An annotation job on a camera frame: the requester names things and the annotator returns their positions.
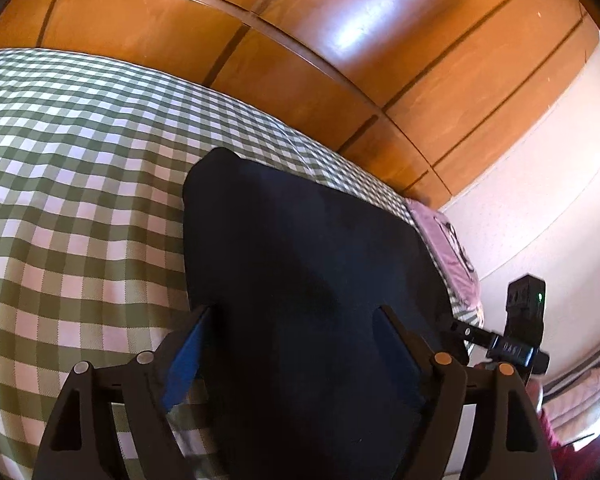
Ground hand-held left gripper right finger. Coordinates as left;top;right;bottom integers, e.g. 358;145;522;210
372;305;556;480

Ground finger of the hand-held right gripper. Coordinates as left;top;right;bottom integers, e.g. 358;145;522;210
442;317;496;348

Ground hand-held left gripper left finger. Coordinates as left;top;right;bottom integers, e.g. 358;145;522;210
32;304;216;480

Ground dark navy pants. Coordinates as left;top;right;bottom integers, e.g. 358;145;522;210
182;147;468;480

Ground pink printed pillow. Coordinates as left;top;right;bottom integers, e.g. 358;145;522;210
405;199;483;321

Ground pink striped blanket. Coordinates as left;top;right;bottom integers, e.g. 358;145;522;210
540;327;600;443

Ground green checked bed sheet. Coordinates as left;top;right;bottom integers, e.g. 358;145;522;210
0;47;486;480

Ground wooden wardrobe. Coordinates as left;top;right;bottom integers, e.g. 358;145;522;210
0;0;600;211

